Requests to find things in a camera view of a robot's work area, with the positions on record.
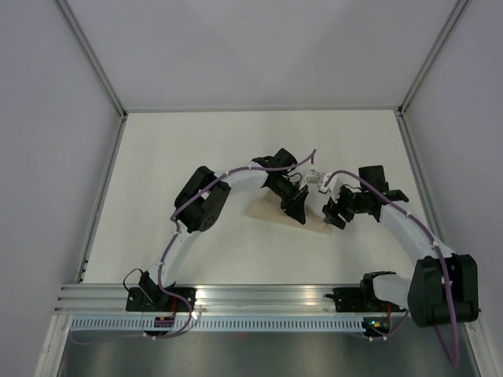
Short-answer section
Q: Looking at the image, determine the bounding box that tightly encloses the aluminium frame post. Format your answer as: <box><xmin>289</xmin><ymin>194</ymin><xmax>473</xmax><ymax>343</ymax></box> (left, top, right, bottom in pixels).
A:
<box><xmin>396</xmin><ymin>0</ymin><xmax>472</xmax><ymax>115</ymax></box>
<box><xmin>54</xmin><ymin>0</ymin><xmax>127</xmax><ymax>119</ymax></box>

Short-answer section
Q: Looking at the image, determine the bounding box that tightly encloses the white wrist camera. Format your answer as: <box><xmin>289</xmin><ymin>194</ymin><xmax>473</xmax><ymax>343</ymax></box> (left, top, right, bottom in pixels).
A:
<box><xmin>318</xmin><ymin>173</ymin><xmax>342</xmax><ymax>195</ymax></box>
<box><xmin>301</xmin><ymin>170</ymin><xmax>321</xmax><ymax>186</ymax></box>

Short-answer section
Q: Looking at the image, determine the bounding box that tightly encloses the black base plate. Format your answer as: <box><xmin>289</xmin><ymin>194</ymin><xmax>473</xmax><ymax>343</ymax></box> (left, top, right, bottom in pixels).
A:
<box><xmin>126</xmin><ymin>286</ymin><xmax>196</xmax><ymax>313</ymax></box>
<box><xmin>324</xmin><ymin>287</ymin><xmax>405</xmax><ymax>313</ymax></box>

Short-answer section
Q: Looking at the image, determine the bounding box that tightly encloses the aluminium mounting rail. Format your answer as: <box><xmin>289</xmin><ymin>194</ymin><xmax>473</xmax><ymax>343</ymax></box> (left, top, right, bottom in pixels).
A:
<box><xmin>53</xmin><ymin>284</ymin><xmax>387</xmax><ymax>316</ymax></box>

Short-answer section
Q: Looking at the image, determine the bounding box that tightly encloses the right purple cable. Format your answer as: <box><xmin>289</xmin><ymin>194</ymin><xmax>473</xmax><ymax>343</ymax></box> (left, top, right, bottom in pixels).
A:
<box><xmin>321</xmin><ymin>169</ymin><xmax>461</xmax><ymax>368</ymax></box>

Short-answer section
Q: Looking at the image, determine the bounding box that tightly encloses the beige cloth napkin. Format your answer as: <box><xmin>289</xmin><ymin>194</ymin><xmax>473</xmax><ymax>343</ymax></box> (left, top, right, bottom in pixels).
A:
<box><xmin>246</xmin><ymin>191</ymin><xmax>332</xmax><ymax>235</ymax></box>

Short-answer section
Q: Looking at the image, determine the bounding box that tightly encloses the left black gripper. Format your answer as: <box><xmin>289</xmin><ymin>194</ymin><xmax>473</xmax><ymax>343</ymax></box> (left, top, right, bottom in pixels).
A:
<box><xmin>268</xmin><ymin>178</ymin><xmax>309</xmax><ymax>226</ymax></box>

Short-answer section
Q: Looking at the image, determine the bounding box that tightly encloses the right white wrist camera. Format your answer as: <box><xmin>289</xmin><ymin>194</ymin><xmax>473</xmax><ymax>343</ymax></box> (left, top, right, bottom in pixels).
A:
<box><xmin>318</xmin><ymin>173</ymin><xmax>342</xmax><ymax>195</ymax></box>

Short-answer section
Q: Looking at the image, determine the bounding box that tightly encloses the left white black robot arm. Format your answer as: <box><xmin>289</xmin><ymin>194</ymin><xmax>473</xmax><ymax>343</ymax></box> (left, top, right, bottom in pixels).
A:
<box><xmin>126</xmin><ymin>148</ymin><xmax>315</xmax><ymax>313</ymax></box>

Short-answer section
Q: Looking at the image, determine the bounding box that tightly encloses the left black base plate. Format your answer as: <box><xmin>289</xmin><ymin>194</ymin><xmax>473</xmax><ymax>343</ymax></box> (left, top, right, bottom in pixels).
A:
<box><xmin>126</xmin><ymin>286</ymin><xmax>196</xmax><ymax>313</ymax></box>

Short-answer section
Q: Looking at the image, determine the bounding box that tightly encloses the left aluminium frame post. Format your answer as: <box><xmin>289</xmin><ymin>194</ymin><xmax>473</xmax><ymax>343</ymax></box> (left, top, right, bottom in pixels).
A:
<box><xmin>54</xmin><ymin>0</ymin><xmax>127</xmax><ymax>119</ymax></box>

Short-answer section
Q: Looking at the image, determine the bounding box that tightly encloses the white slotted cable duct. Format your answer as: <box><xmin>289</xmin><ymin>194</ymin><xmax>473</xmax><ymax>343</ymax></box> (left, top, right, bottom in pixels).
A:
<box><xmin>71</xmin><ymin>316</ymin><xmax>364</xmax><ymax>332</ymax></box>

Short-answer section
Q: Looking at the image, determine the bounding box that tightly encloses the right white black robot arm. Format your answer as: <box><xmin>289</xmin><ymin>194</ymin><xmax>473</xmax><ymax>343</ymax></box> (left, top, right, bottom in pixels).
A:
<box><xmin>322</xmin><ymin>165</ymin><xmax>479</xmax><ymax>328</ymax></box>

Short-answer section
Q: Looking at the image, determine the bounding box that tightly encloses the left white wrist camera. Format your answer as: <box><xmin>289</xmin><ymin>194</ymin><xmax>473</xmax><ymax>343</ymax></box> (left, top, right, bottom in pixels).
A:
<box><xmin>301</xmin><ymin>170</ymin><xmax>321</xmax><ymax>186</ymax></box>

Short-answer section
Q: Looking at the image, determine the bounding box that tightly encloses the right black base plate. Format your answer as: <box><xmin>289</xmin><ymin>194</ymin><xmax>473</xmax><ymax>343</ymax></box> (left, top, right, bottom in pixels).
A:
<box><xmin>324</xmin><ymin>287</ymin><xmax>405</xmax><ymax>313</ymax></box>

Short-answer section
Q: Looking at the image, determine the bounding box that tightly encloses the right aluminium frame post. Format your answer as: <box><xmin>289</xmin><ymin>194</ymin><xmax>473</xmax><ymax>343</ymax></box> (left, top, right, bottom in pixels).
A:
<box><xmin>396</xmin><ymin>0</ymin><xmax>472</xmax><ymax>115</ymax></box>

